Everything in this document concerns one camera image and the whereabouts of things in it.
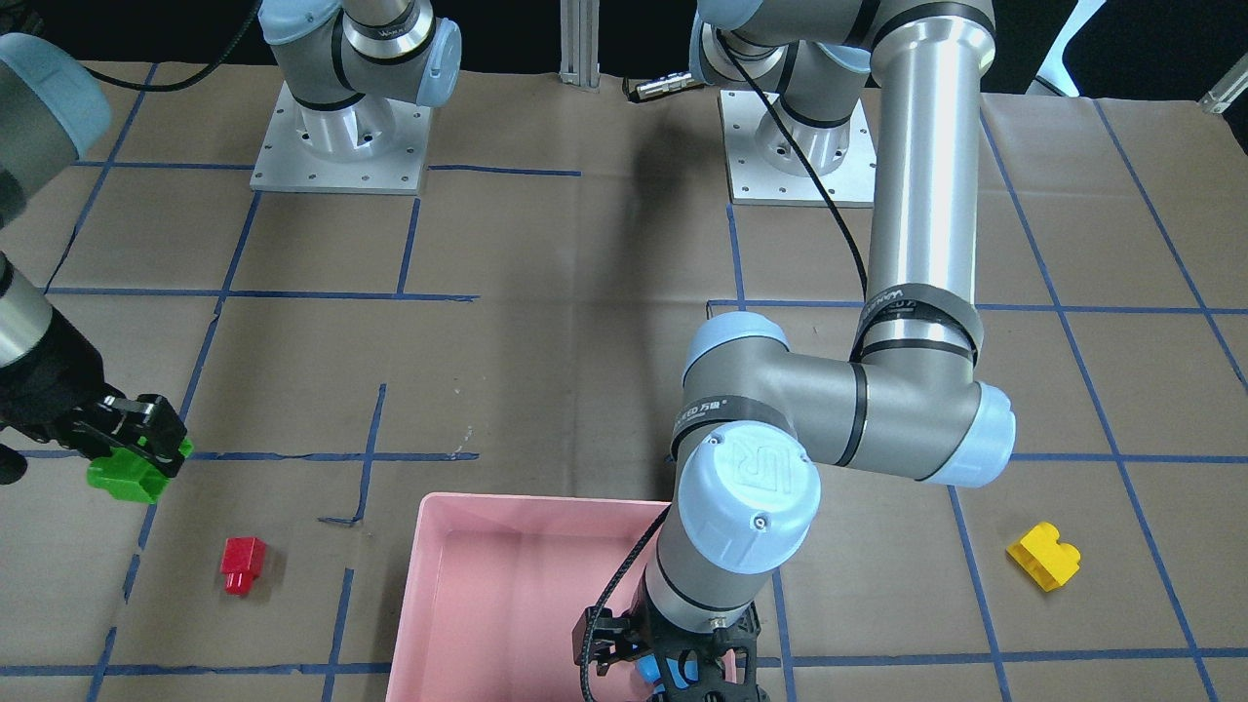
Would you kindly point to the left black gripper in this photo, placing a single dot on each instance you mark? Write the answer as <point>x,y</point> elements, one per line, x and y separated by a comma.
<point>612,634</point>

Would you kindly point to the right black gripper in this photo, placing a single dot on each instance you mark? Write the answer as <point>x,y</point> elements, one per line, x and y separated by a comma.
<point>47,388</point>

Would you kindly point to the green toy block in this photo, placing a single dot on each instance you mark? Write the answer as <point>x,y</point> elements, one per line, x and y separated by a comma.
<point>128,477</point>

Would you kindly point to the blue toy block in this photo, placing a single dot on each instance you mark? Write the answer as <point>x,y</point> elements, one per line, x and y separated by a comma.
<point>683,674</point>

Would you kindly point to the yellow toy block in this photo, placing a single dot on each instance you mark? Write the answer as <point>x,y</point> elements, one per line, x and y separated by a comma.
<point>1042,555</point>

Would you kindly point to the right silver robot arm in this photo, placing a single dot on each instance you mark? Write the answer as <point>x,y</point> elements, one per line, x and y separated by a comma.
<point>360,80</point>

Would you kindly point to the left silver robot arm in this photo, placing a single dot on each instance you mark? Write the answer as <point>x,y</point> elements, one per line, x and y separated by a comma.
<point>759,418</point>

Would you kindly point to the pink plastic box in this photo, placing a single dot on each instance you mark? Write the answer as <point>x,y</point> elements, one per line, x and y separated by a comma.
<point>495,586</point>

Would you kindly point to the red toy block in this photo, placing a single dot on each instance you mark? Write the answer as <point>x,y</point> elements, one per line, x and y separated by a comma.
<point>241,564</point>

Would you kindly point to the brown paper table cover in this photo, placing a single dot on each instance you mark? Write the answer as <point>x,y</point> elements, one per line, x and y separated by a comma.
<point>519,327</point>

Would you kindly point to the silver metal cylinder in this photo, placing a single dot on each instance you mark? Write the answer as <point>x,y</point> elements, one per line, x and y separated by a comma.
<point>642,91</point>

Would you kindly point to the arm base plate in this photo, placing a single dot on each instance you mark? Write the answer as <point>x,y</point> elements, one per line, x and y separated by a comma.
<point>376,146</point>
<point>766,170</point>

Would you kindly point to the aluminium frame post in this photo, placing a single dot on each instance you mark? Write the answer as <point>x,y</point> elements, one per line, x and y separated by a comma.
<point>580,24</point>

